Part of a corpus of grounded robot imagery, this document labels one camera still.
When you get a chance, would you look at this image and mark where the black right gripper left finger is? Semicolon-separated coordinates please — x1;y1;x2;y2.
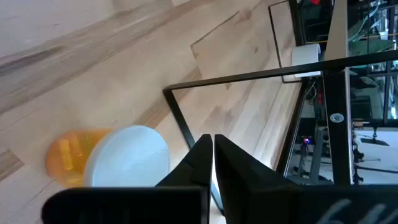
41;133;214;224

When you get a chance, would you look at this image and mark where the wooden shelf black metal frame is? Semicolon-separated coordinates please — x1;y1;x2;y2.
162;0;398;217

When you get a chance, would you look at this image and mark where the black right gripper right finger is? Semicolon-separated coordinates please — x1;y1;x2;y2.
213;134;398;224

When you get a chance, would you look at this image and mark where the green leafy plant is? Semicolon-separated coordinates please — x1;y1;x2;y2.
347;17;398;90

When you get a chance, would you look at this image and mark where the orange pill bottle white cap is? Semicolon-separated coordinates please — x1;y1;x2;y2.
45;124;171;189

